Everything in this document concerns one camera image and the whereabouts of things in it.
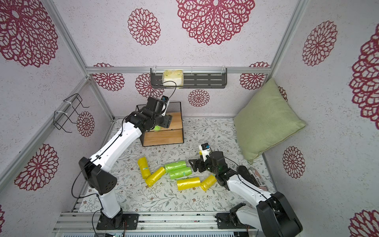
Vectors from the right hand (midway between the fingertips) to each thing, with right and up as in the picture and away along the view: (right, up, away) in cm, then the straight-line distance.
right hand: (194, 157), depth 84 cm
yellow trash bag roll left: (-31, -6, +6) cm, 32 cm away
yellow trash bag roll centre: (-3, -14, -2) cm, 15 cm away
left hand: (-17, +22, -3) cm, 28 cm away
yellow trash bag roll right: (+8, -14, 0) cm, 16 cm away
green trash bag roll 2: (-8, -10, +2) cm, 13 cm away
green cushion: (+39, +21, -4) cm, 45 cm away
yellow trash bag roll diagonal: (-24, -12, +3) cm, 27 cm away
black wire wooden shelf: (-14, +12, +26) cm, 32 cm away
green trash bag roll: (-12, -6, +6) cm, 15 cm away
